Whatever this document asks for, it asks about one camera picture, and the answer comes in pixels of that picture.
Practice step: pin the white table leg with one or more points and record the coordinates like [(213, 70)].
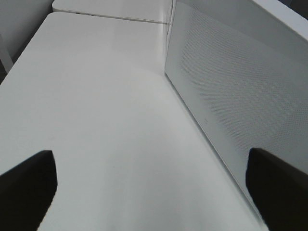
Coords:
[(5, 57)]

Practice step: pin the white microwave door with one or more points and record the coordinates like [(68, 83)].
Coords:
[(241, 68)]

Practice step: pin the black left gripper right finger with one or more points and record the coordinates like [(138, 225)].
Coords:
[(278, 190)]

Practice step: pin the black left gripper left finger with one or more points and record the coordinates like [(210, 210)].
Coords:
[(27, 191)]

